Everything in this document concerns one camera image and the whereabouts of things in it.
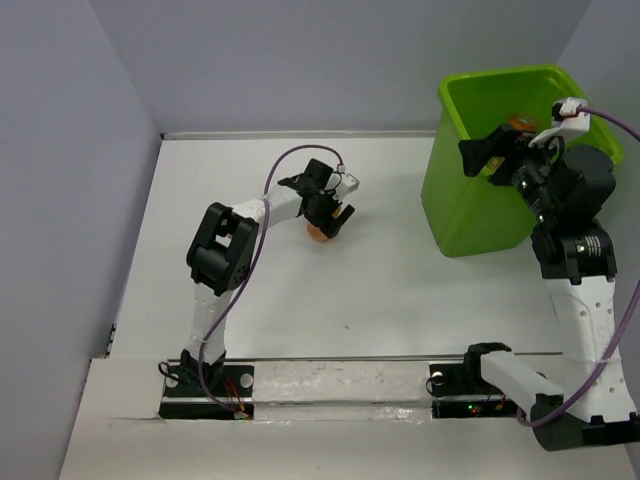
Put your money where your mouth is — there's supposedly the short orange juice bottle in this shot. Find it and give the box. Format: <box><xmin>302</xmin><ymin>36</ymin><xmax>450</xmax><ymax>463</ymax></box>
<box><xmin>306</xmin><ymin>210</ymin><xmax>336</xmax><ymax>242</ymax></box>

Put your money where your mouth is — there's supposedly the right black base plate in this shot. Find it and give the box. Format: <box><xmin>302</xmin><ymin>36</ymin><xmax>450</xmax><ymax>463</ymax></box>
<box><xmin>425</xmin><ymin>363</ymin><xmax>517</xmax><ymax>419</ymax></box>

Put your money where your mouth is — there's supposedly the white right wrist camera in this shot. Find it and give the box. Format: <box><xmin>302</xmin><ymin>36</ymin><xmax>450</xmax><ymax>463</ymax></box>
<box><xmin>528</xmin><ymin>97</ymin><xmax>591</xmax><ymax>147</ymax></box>

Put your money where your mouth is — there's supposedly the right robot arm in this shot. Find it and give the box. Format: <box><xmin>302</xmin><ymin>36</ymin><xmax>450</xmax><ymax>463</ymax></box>
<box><xmin>458</xmin><ymin>125</ymin><xmax>639</xmax><ymax>451</ymax></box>

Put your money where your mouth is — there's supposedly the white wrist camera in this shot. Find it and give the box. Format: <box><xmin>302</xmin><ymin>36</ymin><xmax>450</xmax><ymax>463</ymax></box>
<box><xmin>327</xmin><ymin>171</ymin><xmax>360</xmax><ymax>202</ymax></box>
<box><xmin>528</xmin><ymin>97</ymin><xmax>591</xmax><ymax>147</ymax></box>

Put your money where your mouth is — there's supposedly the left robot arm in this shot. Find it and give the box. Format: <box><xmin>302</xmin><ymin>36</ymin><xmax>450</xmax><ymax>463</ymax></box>
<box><xmin>180</xmin><ymin>159</ymin><xmax>360</xmax><ymax>395</ymax></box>

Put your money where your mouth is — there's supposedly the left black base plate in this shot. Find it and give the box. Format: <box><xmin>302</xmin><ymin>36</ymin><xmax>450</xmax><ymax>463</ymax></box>
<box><xmin>158</xmin><ymin>361</ymin><xmax>255</xmax><ymax>421</ymax></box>

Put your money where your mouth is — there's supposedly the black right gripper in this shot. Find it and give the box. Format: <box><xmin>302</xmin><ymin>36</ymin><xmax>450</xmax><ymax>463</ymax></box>
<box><xmin>459</xmin><ymin>123</ymin><xmax>571</xmax><ymax>223</ymax></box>

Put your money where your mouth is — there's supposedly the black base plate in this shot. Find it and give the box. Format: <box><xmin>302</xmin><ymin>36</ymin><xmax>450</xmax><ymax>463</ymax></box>
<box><xmin>425</xmin><ymin>363</ymin><xmax>517</xmax><ymax>419</ymax></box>
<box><xmin>158</xmin><ymin>361</ymin><xmax>255</xmax><ymax>421</ymax></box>

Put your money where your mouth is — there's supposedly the long orange drink bottle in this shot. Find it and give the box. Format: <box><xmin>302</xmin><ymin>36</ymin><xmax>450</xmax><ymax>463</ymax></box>
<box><xmin>508</xmin><ymin>113</ymin><xmax>538</xmax><ymax>132</ymax></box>

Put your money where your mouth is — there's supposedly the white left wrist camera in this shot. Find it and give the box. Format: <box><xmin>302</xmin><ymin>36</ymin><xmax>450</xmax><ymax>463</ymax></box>
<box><xmin>327</xmin><ymin>171</ymin><xmax>360</xmax><ymax>202</ymax></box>

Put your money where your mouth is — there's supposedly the green plastic bin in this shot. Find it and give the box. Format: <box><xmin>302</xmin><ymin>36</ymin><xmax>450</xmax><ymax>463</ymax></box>
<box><xmin>421</xmin><ymin>65</ymin><xmax>624</xmax><ymax>258</ymax></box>

